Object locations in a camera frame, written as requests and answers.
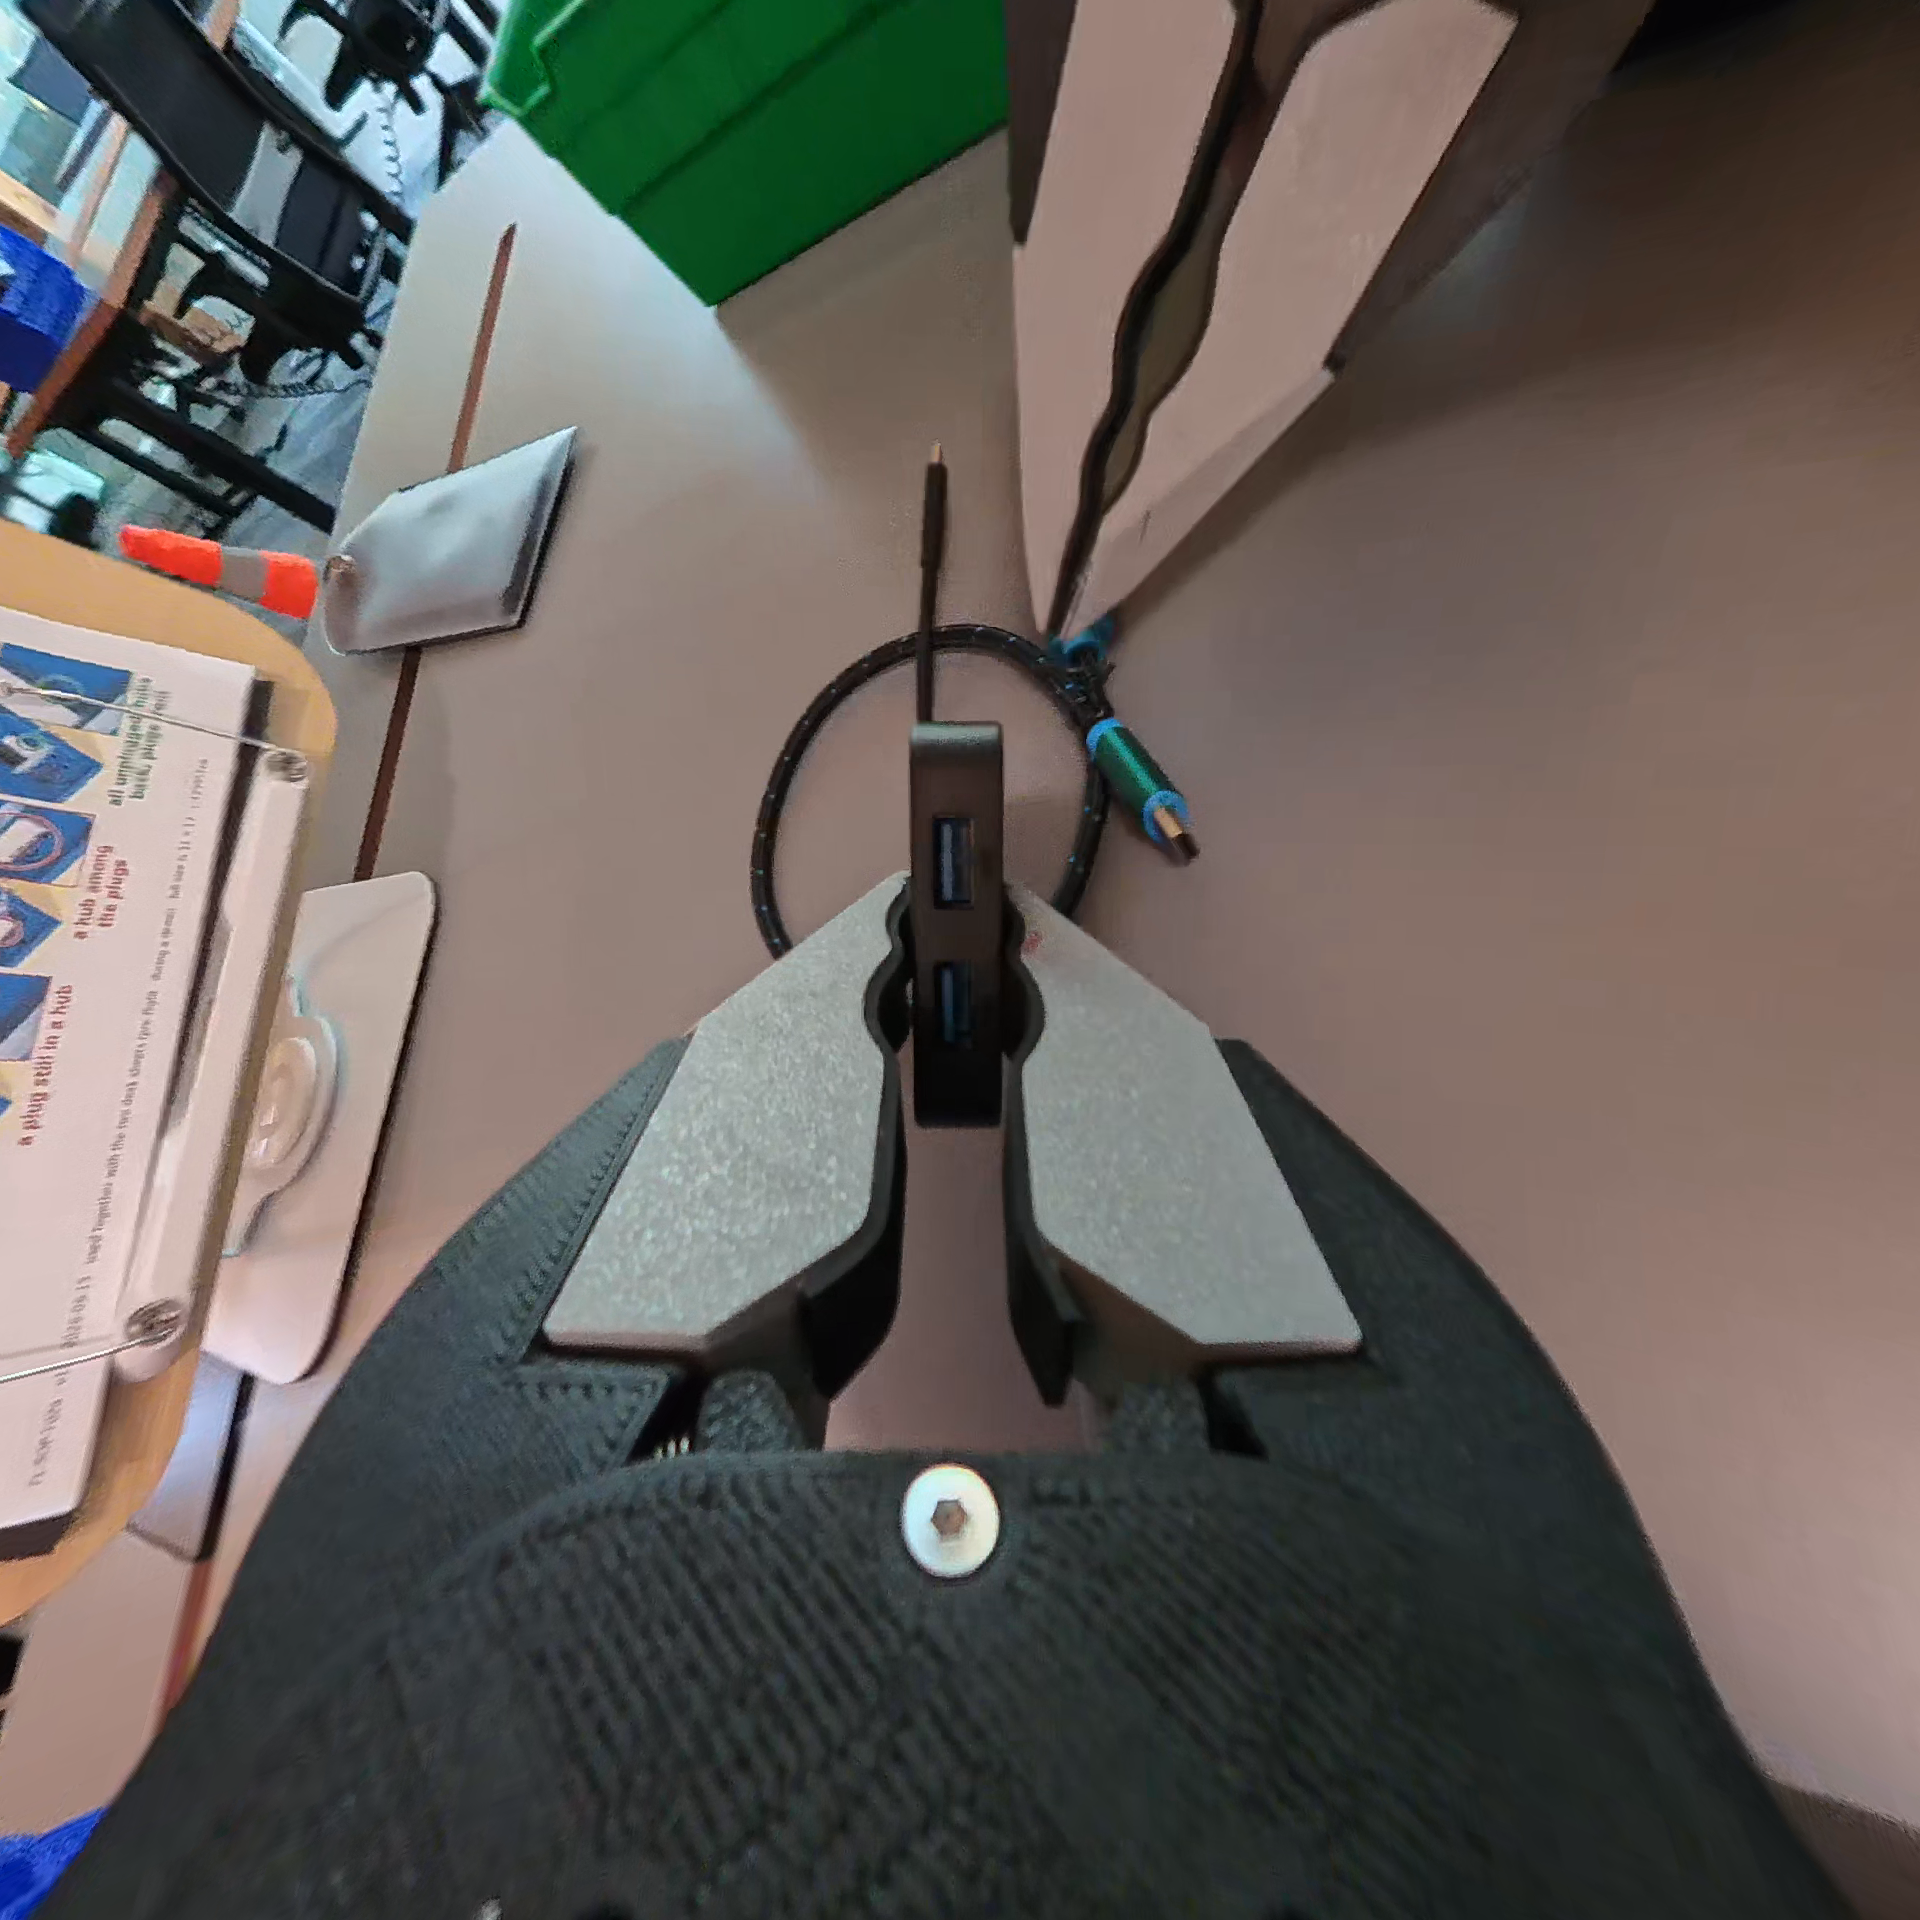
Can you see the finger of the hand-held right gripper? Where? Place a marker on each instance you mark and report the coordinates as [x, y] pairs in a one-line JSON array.
[[1322, 192], [1095, 179]]

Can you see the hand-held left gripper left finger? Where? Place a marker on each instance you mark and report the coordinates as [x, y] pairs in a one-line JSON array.
[[737, 1185]]

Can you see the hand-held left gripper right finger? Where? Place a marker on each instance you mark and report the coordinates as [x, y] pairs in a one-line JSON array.
[[1188, 1185]]

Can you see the green storage bin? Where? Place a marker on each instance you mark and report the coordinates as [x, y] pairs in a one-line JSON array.
[[782, 119]]

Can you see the small black hub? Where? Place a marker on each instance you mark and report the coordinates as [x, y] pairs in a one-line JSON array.
[[958, 781]]

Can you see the wooden stand board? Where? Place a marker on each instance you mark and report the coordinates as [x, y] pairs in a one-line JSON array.
[[309, 706]]

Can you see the orange traffic cone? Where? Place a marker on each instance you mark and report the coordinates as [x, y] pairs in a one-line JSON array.
[[227, 566]]

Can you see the black office chair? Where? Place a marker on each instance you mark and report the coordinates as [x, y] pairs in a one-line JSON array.
[[195, 104]]

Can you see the small blue crate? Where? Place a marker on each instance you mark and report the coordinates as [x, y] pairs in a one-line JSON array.
[[32, 291]]

